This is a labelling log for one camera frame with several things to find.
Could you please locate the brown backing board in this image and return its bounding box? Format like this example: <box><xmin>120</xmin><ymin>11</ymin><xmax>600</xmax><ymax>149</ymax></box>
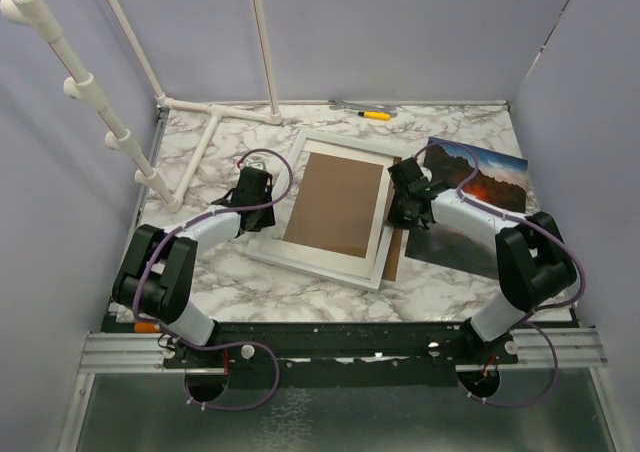
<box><xmin>282</xmin><ymin>151</ymin><xmax>406</xmax><ymax>279</ymax></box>

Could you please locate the white picture frame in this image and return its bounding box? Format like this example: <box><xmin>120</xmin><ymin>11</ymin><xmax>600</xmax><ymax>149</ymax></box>
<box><xmin>246</xmin><ymin>131</ymin><xmax>403</xmax><ymax>290</ymax></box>

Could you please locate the sunset landscape photo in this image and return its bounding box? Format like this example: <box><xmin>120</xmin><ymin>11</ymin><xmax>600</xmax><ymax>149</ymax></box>
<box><xmin>405</xmin><ymin>138</ymin><xmax>529</xmax><ymax>279</ymax></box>

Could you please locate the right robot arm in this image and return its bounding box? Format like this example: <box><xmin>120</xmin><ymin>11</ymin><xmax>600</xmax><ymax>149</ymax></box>
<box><xmin>387</xmin><ymin>157</ymin><xmax>586</xmax><ymax>363</ymax></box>

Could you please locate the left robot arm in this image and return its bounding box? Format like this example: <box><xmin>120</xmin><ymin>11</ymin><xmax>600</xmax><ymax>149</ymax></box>
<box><xmin>112</xmin><ymin>166</ymin><xmax>275</xmax><ymax>367</ymax></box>

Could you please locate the yellow utility knife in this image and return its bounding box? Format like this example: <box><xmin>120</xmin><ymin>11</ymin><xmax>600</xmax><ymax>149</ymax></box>
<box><xmin>358</xmin><ymin>111</ymin><xmax>391</xmax><ymax>121</ymax></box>

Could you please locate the silver wrench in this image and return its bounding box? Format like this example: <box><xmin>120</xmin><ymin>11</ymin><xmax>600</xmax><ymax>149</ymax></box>
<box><xmin>328</xmin><ymin>99</ymin><xmax>397</xmax><ymax>118</ymax></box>

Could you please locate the white PVC pipe rack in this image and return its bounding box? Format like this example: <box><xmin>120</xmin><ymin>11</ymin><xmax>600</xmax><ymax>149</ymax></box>
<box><xmin>0</xmin><ymin>0</ymin><xmax>285</xmax><ymax>213</ymax></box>

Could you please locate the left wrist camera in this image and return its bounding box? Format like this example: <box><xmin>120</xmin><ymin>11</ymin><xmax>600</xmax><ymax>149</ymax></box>
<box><xmin>244</xmin><ymin>158</ymin><xmax>267</xmax><ymax>171</ymax></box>

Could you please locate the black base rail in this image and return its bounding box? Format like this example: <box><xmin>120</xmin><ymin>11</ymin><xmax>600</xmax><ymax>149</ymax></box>
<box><xmin>158</xmin><ymin>322</ymin><xmax>518</xmax><ymax>390</ymax></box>

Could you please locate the aluminium extrusion rail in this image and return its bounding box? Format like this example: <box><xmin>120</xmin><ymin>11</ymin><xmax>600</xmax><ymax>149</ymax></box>
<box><xmin>79</xmin><ymin>333</ymin><xmax>164</xmax><ymax>374</ymax></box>

